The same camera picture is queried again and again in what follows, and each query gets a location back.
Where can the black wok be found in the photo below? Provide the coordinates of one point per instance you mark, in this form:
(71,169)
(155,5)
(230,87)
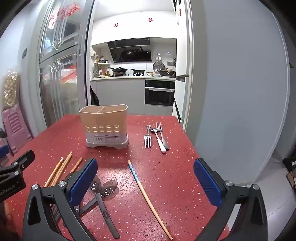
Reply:
(119,69)

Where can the yellow patterned wooden chopstick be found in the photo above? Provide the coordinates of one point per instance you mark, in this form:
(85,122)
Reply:
(75,165)

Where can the dark round perforated rack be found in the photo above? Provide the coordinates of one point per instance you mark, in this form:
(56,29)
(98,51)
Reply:
(174,61)

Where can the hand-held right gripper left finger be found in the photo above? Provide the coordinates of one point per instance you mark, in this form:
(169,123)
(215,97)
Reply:
(84,180)

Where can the black range hood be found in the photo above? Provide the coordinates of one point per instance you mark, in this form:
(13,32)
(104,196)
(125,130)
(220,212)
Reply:
(129,51)

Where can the black cooking pot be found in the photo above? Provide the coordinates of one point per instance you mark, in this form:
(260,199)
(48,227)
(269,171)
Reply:
(166,73)

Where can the grey kitchen base cabinets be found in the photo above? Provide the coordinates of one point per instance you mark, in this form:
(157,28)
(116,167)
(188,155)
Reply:
(115,97)

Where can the black trash bag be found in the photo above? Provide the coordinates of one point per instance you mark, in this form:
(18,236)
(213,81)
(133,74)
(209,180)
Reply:
(94,97)

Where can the black built-in oven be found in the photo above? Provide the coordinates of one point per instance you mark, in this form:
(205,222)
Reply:
(159,95)

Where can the silver round perforated rack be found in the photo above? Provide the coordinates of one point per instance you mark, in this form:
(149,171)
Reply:
(157,66)

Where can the red paper door decoration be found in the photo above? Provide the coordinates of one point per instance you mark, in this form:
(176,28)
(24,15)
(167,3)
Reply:
(62,11)

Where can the dark wall switch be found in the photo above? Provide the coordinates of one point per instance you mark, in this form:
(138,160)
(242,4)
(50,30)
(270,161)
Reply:
(24,53)

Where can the silver wall hook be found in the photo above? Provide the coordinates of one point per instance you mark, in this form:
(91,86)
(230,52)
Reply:
(158,56)

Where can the white spice rack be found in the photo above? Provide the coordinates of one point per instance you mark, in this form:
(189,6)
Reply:
(101,69)

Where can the blue patterned wooden chopstick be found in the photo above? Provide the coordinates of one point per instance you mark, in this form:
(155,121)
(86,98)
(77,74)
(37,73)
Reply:
(134,172)

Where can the beige plastic cutlery holder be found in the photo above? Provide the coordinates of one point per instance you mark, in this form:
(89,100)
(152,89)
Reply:
(104,120)

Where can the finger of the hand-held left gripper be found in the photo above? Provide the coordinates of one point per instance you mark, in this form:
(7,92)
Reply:
(25,158)
(3,151)

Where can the black frying pan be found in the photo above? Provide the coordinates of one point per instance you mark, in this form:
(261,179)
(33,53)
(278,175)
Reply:
(138,70)

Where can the red plastic basket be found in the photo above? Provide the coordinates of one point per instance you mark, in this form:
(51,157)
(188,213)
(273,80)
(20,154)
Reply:
(69,74)

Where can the long metal fork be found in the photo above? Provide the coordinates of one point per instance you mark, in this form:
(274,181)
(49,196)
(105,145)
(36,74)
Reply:
(159,129)

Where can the brown translucent plastic spoon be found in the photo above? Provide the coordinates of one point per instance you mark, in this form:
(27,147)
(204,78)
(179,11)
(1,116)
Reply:
(109,186)
(105,213)

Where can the white refrigerator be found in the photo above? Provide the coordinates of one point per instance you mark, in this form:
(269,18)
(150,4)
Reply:
(181,46)

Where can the bag of beige nuts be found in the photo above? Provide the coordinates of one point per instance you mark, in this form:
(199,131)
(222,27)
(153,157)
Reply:
(10,90)

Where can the sliding glass door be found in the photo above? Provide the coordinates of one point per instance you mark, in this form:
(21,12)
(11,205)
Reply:
(57,92)

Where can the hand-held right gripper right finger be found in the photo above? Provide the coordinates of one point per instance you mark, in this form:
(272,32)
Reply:
(205,183)

